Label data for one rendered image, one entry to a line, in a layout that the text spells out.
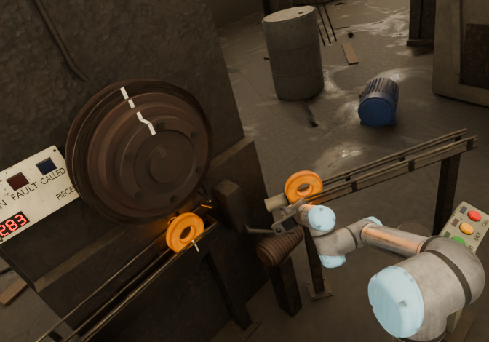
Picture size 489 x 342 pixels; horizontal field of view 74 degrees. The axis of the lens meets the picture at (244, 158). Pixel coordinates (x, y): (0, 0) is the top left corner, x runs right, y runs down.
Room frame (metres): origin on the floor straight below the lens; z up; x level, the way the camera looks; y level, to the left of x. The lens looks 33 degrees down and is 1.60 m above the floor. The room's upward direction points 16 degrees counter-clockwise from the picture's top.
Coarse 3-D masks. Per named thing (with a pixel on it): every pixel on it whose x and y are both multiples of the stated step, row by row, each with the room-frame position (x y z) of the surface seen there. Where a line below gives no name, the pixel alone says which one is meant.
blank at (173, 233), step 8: (184, 216) 0.95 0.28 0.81; (192, 216) 0.96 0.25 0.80; (176, 224) 0.92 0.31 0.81; (184, 224) 0.93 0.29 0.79; (192, 224) 0.95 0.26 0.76; (200, 224) 0.97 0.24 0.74; (168, 232) 0.91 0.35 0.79; (176, 232) 0.91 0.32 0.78; (192, 232) 0.96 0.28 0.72; (200, 232) 0.96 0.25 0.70; (168, 240) 0.90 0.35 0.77; (176, 240) 0.90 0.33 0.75; (184, 240) 0.93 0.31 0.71; (176, 248) 0.89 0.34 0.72
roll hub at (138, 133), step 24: (168, 120) 0.87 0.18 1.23; (120, 144) 0.82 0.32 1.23; (144, 144) 0.83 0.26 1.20; (168, 144) 0.86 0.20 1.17; (192, 144) 0.90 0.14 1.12; (120, 168) 0.77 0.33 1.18; (144, 168) 0.81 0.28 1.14; (168, 168) 0.83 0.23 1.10; (192, 168) 0.89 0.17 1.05; (144, 192) 0.79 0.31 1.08; (168, 192) 0.83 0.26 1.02
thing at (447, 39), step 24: (456, 0) 2.51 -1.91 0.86; (480, 0) 2.37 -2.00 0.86; (456, 24) 2.49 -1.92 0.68; (480, 24) 2.33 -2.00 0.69; (456, 48) 2.47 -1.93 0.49; (480, 48) 2.31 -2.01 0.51; (456, 72) 2.44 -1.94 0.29; (480, 72) 2.28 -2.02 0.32; (456, 96) 2.44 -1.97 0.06; (480, 96) 2.26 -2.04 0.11
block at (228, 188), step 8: (224, 184) 1.10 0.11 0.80; (232, 184) 1.08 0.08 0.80; (216, 192) 1.07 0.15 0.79; (224, 192) 1.04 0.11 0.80; (232, 192) 1.04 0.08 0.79; (240, 192) 1.05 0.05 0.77; (224, 200) 1.04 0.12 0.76; (232, 200) 1.03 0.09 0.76; (240, 200) 1.05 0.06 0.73; (224, 208) 1.06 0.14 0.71; (232, 208) 1.02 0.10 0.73; (240, 208) 1.04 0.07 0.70; (224, 216) 1.08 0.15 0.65; (232, 216) 1.02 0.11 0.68; (240, 216) 1.03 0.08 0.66; (248, 216) 1.06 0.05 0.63; (232, 224) 1.04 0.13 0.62; (240, 224) 1.03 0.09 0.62; (248, 224) 1.05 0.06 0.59; (240, 232) 1.02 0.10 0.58
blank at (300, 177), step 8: (296, 176) 1.04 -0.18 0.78; (304, 176) 1.03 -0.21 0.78; (312, 176) 1.03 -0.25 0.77; (288, 184) 1.04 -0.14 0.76; (296, 184) 1.03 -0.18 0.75; (312, 184) 1.03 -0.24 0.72; (320, 184) 1.03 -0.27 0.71; (288, 192) 1.03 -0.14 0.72; (296, 192) 1.03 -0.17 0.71; (304, 192) 1.06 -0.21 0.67; (312, 192) 1.03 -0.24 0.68
